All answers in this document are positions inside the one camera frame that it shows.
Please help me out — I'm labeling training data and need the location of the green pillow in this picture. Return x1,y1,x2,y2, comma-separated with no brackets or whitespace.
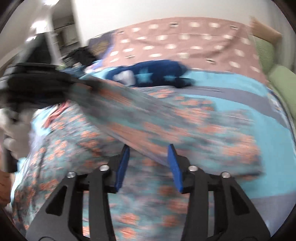
253,35,276,73
268,65,296,117

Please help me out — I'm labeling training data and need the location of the tan cushion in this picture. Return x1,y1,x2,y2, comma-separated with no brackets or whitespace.
250,17,283,45

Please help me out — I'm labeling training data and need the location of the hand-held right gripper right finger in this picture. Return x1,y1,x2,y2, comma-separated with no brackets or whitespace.
167,143,271,241

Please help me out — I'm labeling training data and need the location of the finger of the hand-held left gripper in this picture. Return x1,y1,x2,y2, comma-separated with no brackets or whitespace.
62,73,107,95

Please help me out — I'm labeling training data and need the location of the dark clothes pile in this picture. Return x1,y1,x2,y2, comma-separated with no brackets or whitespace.
65,46,98,68

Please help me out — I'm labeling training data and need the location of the purple patterned pillow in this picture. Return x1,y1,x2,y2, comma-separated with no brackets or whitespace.
87,32,116,56

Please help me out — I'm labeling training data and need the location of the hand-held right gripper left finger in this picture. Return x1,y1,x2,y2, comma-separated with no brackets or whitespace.
25,144,130,241

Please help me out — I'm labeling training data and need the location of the floral teal garment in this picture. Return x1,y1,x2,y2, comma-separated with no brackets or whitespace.
10,79,264,241

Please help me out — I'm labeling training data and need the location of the navy star print garment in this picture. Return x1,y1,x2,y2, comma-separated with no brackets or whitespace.
105,60,196,88

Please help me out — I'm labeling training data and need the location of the person's left hand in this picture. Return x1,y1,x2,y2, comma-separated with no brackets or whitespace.
0,108,36,160

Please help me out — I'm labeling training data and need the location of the blue grey striped bed sheet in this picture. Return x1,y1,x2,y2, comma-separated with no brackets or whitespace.
5,61,296,237

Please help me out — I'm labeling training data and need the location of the pink polka dot blanket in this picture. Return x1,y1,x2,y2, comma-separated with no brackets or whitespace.
102,17,270,84

